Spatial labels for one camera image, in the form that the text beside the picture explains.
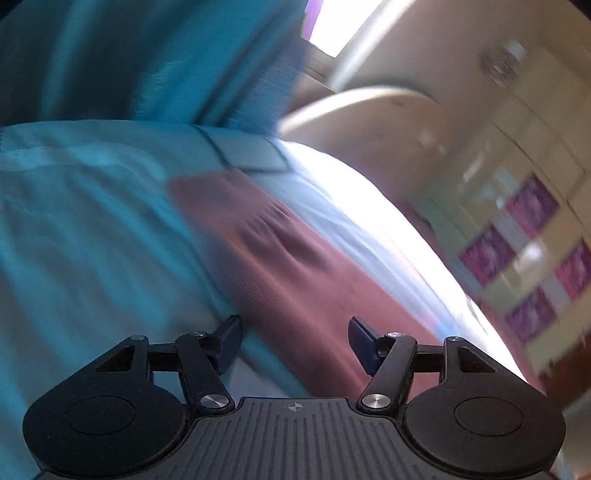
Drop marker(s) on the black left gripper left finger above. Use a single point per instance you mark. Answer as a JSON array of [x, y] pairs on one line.
[[131, 407]]

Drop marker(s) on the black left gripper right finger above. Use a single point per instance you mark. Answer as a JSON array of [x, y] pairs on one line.
[[456, 407]]

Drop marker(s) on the pink knit garment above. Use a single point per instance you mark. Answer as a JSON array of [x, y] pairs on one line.
[[290, 285]]

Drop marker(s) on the brown wooden door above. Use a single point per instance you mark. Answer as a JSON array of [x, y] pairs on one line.
[[568, 379]]

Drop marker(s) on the purple poster lower right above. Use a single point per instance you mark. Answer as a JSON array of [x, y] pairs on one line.
[[532, 316]]

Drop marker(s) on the purple poster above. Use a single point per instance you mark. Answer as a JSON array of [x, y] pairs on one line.
[[487, 255], [574, 271], [533, 206], [532, 316]]

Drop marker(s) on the purple poster lower left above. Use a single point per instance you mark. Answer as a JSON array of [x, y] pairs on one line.
[[487, 255]]

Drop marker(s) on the purple poster upper right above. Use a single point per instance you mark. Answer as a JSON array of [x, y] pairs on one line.
[[574, 271]]

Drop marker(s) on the purple poster upper left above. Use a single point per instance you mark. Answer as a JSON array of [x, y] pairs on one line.
[[533, 206]]

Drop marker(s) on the cream glossy wardrobe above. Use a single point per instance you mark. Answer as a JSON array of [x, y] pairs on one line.
[[542, 128]]

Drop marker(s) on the cream wooden headboard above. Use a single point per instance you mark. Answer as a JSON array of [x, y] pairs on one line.
[[395, 137]]

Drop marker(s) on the teal window curtain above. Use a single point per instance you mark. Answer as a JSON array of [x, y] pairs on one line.
[[229, 64]]

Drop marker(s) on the metal wall lamp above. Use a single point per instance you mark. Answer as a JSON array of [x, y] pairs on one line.
[[503, 63]]

